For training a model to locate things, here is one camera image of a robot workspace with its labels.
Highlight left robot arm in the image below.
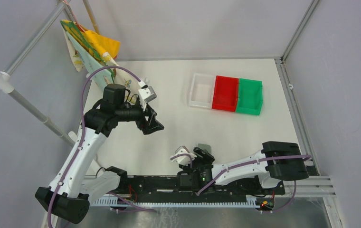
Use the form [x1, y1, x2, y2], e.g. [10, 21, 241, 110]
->
[35, 84, 164, 228]

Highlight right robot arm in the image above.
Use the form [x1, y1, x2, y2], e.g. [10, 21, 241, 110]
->
[170, 141, 311, 195]

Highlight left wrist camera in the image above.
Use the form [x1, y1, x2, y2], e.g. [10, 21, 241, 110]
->
[138, 81, 157, 111]

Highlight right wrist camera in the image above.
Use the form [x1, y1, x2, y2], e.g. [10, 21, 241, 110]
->
[170, 145, 197, 166]

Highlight clear plastic bin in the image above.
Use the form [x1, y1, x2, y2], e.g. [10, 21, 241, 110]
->
[188, 73, 216, 109]

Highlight green plastic bin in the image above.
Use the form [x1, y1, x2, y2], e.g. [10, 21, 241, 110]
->
[236, 78, 263, 116]

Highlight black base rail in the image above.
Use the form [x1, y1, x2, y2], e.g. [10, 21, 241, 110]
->
[113, 175, 285, 203]

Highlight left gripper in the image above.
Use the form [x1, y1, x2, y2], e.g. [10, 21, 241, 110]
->
[116, 99, 164, 134]

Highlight white pipe pole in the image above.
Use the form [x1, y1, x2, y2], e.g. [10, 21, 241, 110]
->
[0, 71, 75, 146]

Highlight red plastic bin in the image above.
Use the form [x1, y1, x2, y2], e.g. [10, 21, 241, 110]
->
[212, 76, 239, 113]

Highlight green leather card holder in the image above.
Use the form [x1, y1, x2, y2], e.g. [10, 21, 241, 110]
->
[198, 143, 211, 153]

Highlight patterned cloth bags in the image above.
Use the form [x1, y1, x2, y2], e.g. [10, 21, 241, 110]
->
[60, 19, 140, 95]

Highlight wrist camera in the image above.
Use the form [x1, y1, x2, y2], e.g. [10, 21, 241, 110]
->
[138, 81, 157, 111]
[170, 145, 197, 166]

